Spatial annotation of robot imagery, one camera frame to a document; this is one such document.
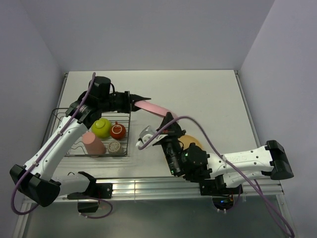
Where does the orange mug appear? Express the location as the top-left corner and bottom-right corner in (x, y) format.
(109, 121), (126, 140)

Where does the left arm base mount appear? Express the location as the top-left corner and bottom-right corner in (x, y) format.
(67, 172), (113, 219)

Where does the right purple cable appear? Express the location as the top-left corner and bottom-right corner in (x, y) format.
(137, 115), (297, 238)

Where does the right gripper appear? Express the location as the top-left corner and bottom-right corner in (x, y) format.
(156, 111), (186, 175)

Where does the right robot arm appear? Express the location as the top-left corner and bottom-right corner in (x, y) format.
(156, 113), (294, 194)

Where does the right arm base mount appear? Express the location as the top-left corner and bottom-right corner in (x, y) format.
(199, 179), (243, 214)

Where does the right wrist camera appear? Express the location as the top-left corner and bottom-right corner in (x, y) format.
(136, 125), (167, 150)

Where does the metal wire dish rack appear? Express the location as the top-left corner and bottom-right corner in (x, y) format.
(42, 108), (131, 157)

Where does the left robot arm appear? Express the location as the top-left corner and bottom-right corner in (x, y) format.
(9, 75), (145, 213)

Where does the yellow plate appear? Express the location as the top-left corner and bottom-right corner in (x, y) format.
(178, 135), (203, 150)

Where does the purple cable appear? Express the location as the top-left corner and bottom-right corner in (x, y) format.
(10, 72), (97, 215)
(137, 115), (297, 238)

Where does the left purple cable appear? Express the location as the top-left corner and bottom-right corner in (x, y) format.
(10, 72), (97, 215)

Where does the small speckled grey cup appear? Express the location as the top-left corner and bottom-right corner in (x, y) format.
(107, 141), (123, 154)

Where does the pink plate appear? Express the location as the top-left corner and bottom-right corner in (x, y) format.
(134, 101), (177, 118)

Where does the green bowl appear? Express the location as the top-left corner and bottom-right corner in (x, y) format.
(91, 118), (112, 139)

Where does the pink cup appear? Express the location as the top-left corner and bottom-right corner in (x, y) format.
(82, 132), (106, 155)

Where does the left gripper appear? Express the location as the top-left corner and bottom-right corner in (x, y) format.
(99, 91), (150, 114)

